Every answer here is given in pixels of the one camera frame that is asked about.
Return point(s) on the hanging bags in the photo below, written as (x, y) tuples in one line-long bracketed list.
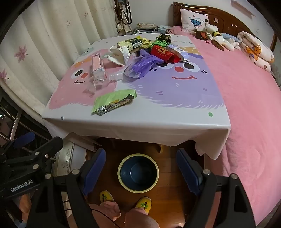
[(123, 17)]

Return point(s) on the stack of books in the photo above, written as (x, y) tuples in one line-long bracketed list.
[(142, 28)]

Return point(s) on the green paper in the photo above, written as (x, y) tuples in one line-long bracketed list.
[(161, 43)]

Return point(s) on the black gold wrapper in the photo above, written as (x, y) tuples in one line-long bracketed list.
[(164, 38)]

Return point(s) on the red gold envelope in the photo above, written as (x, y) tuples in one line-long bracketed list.
[(164, 54)]

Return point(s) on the pink clear plastic box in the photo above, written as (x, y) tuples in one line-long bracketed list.
[(98, 69)]

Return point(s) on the plush toy pile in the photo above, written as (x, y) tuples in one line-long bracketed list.
[(210, 33)]

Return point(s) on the white purple tube box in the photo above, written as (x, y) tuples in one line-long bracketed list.
[(182, 54)]

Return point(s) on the white printed pillow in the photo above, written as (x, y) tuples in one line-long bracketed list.
[(191, 20)]

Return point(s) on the yellow slipper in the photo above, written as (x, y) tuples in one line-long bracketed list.
[(144, 203), (106, 196)]

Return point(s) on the person's left hand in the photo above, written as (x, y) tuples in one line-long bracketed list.
[(25, 206)]

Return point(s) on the green snack wrapper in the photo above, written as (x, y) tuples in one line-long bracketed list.
[(113, 100)]

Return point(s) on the cartoon printed tablecloth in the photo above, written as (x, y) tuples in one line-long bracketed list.
[(174, 103)]

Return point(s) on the right yellow slipper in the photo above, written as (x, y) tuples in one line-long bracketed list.
[(144, 203)]

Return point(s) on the white tissue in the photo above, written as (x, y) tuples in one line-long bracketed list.
[(119, 55)]

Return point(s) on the rolled cartoon quilt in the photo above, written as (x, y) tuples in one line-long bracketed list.
[(256, 51)]

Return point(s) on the pink bed blanket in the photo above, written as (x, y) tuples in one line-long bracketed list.
[(252, 150)]

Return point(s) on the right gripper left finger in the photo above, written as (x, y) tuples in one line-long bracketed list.
[(91, 170)]

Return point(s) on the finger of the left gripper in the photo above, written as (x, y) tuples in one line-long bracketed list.
[(44, 146), (22, 141)]

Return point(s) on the cream floral curtain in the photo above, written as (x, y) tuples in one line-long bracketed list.
[(44, 41)]

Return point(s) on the left yellow slipper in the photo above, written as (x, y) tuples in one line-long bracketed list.
[(106, 196)]

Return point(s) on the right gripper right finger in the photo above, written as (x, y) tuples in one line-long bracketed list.
[(191, 171)]

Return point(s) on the wooden headboard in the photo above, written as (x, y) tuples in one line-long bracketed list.
[(230, 17)]

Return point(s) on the blue yellow-rimmed trash bin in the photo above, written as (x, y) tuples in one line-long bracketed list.
[(138, 173)]

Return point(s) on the green cream carton box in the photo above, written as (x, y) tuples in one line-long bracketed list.
[(131, 44)]

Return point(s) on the purple plastic bag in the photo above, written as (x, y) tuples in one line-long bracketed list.
[(142, 64)]

